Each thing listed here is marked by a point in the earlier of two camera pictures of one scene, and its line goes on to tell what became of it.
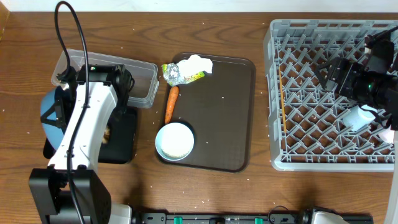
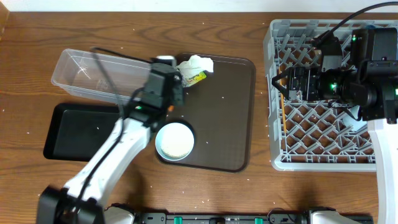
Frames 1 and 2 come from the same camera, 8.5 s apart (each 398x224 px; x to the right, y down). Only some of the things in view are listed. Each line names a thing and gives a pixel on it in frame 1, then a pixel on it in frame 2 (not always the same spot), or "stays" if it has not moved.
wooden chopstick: [282, 101] stays
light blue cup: [359, 116] stays
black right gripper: [339, 76] -> [292, 83]
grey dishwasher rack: [306, 132] stays
